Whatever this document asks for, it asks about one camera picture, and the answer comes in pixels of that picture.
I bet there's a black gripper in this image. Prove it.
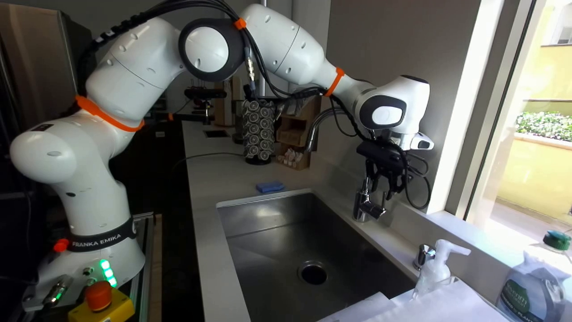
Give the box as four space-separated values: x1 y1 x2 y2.
355 141 405 198

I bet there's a chrome gooseneck kitchen faucet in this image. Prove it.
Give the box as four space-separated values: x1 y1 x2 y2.
303 107 386 221

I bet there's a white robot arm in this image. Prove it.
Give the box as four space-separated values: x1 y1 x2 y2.
9 3 432 313

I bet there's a small chrome sink button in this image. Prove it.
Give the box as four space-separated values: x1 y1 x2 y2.
412 243 436 268

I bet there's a brown cardboard box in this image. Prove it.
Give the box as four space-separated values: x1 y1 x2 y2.
275 96 321 169

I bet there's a white pump soap dispenser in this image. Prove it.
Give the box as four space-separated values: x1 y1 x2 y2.
414 239 470 295

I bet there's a blue sponge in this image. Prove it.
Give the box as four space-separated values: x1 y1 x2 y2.
255 180 286 195

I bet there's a stainless steel sink basin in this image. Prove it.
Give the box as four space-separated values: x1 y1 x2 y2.
218 191 412 322

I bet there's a coffee capsule rack holder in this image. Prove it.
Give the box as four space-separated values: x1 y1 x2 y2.
243 102 275 164

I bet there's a clear dish soap bottle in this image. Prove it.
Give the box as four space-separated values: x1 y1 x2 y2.
495 230 572 322

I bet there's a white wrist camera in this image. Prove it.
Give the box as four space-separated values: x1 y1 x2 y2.
405 132 434 152

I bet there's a black camera on stand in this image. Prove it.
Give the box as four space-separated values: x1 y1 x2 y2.
184 85 227 123

